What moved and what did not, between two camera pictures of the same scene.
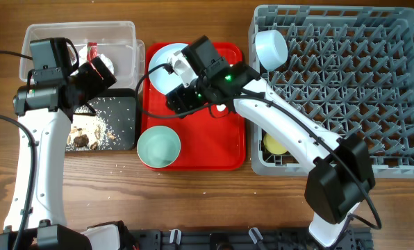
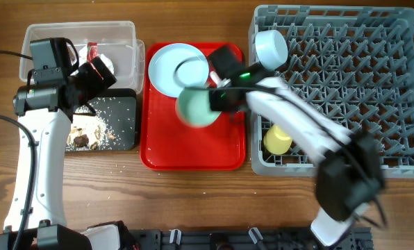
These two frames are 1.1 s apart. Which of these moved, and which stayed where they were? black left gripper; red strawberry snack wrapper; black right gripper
Moved: black right gripper
Stayed: black left gripper; red strawberry snack wrapper
